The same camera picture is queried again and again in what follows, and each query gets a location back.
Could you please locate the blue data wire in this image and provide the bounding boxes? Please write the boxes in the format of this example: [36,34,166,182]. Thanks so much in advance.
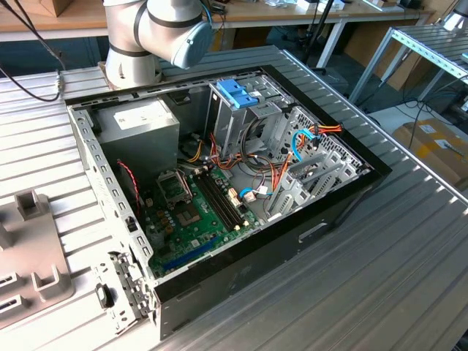
[291,127,317,162]

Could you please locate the orange yellow red power wire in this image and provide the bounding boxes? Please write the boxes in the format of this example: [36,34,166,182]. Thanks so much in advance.
[298,123,344,147]

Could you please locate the grey metal disk bay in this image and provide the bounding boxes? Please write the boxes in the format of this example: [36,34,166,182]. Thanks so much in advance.
[265,151,361,222]

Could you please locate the black RAM slot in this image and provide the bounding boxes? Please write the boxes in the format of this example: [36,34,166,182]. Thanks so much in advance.
[193,174,235,232]
[203,171,245,227]

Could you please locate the thin metal locking lever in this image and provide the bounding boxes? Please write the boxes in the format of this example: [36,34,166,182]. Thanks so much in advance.
[176,170,194,200]

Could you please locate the grey metal drive cage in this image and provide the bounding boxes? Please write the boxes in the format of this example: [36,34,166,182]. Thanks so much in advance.
[204,71,293,162]

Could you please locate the silver socket cover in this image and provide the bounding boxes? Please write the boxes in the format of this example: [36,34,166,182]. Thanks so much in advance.
[156,170,194,205]

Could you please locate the green motherboard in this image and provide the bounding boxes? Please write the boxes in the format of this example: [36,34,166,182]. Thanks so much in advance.
[140,166,263,279]

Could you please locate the blue plastic bay latch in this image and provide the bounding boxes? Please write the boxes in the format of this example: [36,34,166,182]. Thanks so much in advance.
[216,79,261,110]

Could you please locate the black open PC case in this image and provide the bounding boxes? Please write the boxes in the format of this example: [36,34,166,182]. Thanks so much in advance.
[64,64,394,341]

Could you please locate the blue expansion slot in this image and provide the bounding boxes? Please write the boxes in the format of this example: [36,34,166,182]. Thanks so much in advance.
[162,235,222,273]

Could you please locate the grey power supply unit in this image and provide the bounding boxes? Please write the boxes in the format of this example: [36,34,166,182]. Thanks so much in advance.
[93,97,181,184]

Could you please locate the long wooden desk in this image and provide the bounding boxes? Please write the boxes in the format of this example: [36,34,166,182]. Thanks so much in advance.
[0,0,436,43]

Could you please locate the black tripod stand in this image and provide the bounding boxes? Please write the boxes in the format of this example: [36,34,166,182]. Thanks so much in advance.
[303,0,337,70]

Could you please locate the black case rear latch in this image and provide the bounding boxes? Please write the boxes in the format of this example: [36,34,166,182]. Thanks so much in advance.
[94,282,115,310]

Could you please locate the large cardboard box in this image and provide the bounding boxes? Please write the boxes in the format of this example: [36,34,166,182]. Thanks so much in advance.
[390,116,468,191]

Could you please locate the grey parts rack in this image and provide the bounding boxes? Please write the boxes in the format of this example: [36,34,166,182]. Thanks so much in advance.
[0,188,76,330]

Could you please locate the brown box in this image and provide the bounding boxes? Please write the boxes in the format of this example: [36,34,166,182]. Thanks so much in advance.
[38,0,76,18]

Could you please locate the orange yellow wire bundle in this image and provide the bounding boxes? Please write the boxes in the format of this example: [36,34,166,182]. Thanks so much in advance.
[210,132,293,193]

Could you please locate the blue wire with white plug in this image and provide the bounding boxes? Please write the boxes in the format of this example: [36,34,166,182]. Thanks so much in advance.
[237,186,273,202]

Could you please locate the red black fan wire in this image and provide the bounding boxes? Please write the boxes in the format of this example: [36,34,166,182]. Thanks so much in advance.
[116,159,143,216]

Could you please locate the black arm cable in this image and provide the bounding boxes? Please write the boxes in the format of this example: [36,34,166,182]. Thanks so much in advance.
[0,0,67,103]

